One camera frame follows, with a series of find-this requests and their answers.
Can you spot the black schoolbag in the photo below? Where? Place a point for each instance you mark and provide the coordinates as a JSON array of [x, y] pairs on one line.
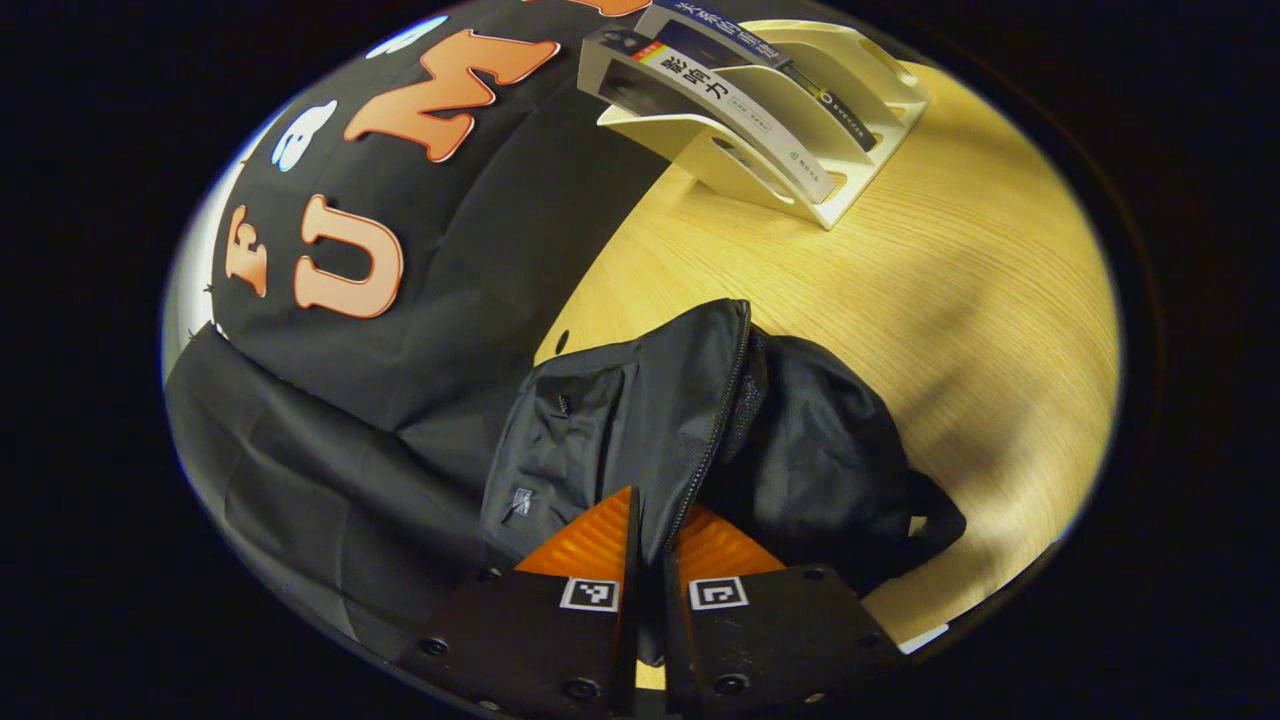
[[620, 420]]

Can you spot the white spine book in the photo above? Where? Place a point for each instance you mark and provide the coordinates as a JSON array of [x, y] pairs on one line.
[[730, 105]]

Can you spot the blue cover book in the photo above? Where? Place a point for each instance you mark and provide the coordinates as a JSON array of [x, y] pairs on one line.
[[720, 40]]

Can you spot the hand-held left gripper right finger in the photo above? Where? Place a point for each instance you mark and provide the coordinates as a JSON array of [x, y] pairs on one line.
[[780, 640]]

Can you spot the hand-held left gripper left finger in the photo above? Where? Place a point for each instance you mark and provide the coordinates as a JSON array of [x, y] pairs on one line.
[[530, 640]]

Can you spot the white bookshelf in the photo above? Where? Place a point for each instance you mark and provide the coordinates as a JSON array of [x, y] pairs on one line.
[[860, 160]]

